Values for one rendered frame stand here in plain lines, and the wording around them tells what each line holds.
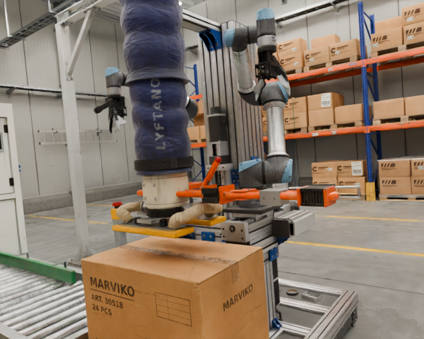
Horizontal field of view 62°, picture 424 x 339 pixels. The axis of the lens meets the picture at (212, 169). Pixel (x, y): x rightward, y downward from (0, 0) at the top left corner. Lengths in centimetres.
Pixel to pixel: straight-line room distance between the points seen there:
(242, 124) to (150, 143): 82
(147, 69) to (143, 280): 73
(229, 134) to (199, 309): 112
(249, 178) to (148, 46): 79
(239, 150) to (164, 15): 90
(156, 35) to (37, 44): 1084
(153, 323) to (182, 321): 14
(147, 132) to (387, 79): 867
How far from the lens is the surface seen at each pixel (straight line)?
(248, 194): 111
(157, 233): 124
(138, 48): 132
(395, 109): 824
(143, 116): 129
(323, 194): 100
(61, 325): 202
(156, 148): 126
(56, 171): 1166
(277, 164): 172
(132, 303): 135
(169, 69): 131
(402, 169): 818
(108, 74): 206
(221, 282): 119
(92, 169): 1231
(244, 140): 199
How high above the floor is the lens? 133
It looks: 3 degrees down
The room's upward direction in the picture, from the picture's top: 5 degrees counter-clockwise
